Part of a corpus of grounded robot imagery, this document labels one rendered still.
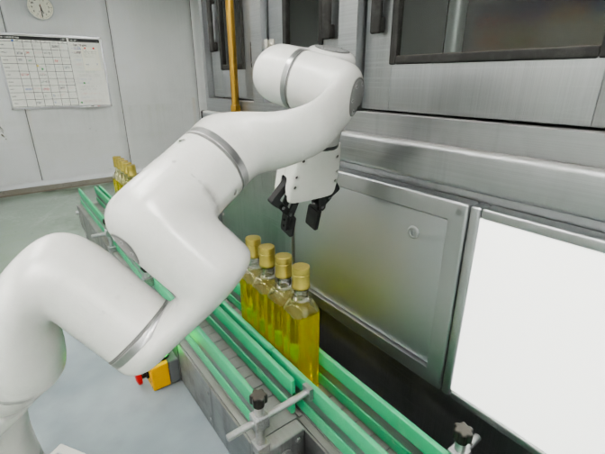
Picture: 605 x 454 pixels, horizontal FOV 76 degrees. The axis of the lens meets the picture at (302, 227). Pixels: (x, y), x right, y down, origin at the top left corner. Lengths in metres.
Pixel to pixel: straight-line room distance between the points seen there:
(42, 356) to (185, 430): 0.59
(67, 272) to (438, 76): 0.57
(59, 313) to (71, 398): 0.76
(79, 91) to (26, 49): 0.71
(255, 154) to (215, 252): 0.12
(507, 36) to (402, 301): 0.44
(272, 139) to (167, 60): 6.41
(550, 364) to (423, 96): 0.43
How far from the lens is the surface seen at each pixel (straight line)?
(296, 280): 0.73
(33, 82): 6.42
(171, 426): 1.04
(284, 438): 0.80
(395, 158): 0.68
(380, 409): 0.76
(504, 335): 0.65
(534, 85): 0.61
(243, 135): 0.42
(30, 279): 0.44
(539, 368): 0.65
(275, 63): 0.52
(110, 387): 1.18
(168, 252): 0.37
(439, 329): 0.71
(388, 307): 0.78
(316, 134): 0.44
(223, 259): 0.37
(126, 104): 6.62
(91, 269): 0.44
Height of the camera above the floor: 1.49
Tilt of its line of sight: 21 degrees down
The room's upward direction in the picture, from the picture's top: straight up
